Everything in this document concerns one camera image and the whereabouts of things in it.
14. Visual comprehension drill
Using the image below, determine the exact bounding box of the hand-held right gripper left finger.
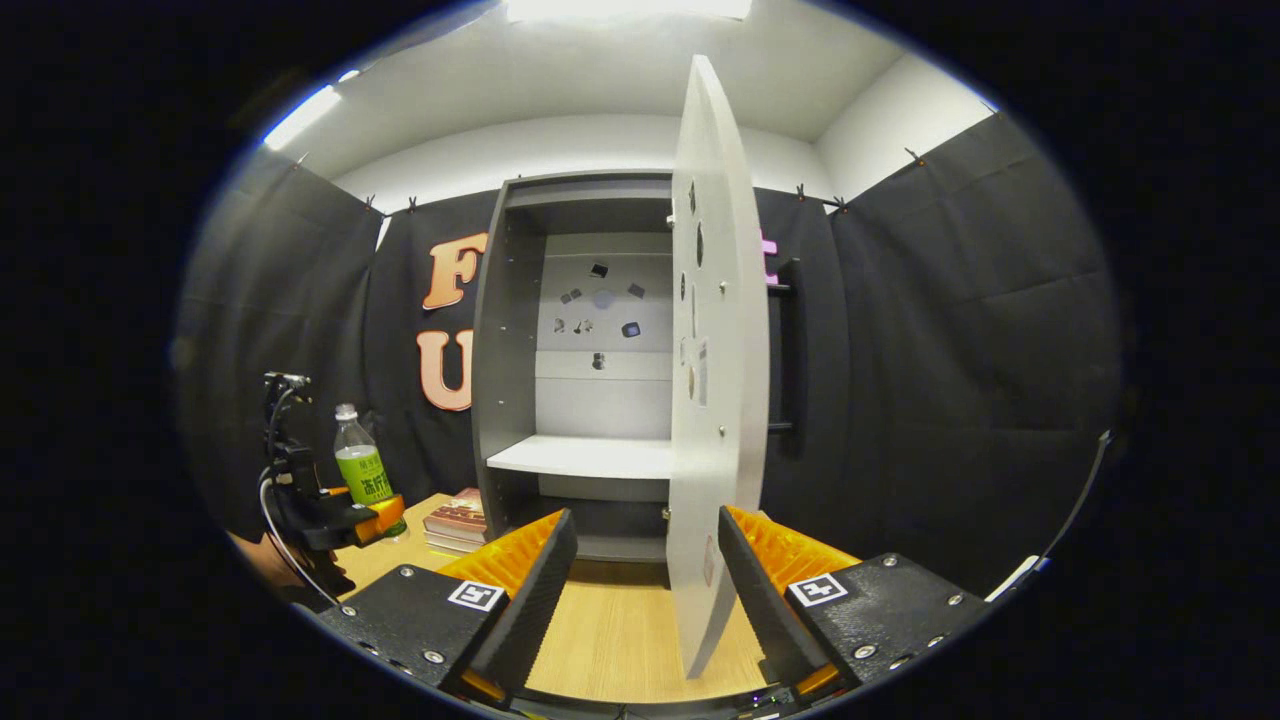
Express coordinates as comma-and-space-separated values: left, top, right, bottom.
318, 507, 579, 706

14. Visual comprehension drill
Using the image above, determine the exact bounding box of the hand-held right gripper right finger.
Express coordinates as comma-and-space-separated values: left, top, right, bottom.
717, 505, 991, 701

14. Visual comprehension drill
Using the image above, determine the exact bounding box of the green label bottle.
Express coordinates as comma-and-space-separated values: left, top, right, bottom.
333, 403, 409, 541

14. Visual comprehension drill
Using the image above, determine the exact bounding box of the black cabinet door handle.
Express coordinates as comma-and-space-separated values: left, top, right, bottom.
766, 258, 804, 463

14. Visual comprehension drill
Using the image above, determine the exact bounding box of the white cabinet door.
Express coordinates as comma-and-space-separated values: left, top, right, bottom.
665, 55, 771, 681

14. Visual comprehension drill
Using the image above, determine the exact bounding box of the white cabinet shelf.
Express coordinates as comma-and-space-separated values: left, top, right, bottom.
485, 435, 673, 481

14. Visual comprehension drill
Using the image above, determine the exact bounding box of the grey cabinet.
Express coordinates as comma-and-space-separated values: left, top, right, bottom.
470, 170, 691, 566

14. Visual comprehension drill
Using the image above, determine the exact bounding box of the stack of books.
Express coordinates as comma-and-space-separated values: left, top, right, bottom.
422, 487, 488, 554

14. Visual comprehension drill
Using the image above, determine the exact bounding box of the black backdrop cloth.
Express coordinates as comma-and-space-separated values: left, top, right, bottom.
175, 110, 1121, 601

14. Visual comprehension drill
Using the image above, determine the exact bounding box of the ceiling light panel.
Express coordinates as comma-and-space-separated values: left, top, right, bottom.
262, 83, 343, 153
505, 0, 753, 23

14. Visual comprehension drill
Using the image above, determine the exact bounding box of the thin gripper cable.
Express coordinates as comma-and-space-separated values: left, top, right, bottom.
258, 465, 341, 606
985, 430, 1113, 603

